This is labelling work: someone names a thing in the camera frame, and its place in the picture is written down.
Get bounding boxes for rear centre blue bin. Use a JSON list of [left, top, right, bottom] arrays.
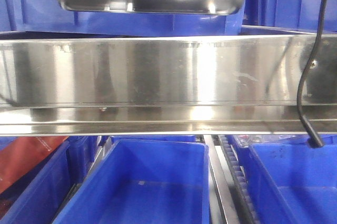
[[111, 135, 196, 142]]

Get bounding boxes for stainless steel shelf rail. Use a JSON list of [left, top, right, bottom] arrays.
[[0, 34, 337, 137]]

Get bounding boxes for blue bin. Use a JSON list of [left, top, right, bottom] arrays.
[[243, 0, 321, 31], [1, 0, 16, 32], [229, 136, 336, 223], [13, 0, 244, 37], [111, 135, 196, 142], [54, 140, 210, 223], [1, 136, 98, 223]]

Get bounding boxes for lower right blue bin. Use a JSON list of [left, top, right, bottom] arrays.
[[229, 136, 336, 223]]

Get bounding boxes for lower left blue bin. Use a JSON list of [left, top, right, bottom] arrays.
[[1, 136, 98, 223]]

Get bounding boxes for upper right blue bin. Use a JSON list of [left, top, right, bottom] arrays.
[[243, 0, 321, 31]]

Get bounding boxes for steel divider rail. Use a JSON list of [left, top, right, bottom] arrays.
[[203, 135, 236, 223]]

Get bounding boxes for black roller track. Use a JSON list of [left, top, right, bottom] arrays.
[[219, 135, 261, 223]]

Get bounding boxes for red package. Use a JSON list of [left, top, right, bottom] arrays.
[[1, 136, 68, 192]]

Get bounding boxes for lower centre blue bin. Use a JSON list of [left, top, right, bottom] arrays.
[[54, 140, 210, 223]]

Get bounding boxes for black cable with plug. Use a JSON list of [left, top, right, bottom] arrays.
[[296, 0, 335, 149]]

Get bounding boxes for upper centre blue bin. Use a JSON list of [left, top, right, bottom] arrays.
[[13, 0, 244, 37]]

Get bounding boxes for upper left blue bin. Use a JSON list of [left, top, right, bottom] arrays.
[[1, 0, 16, 32]]

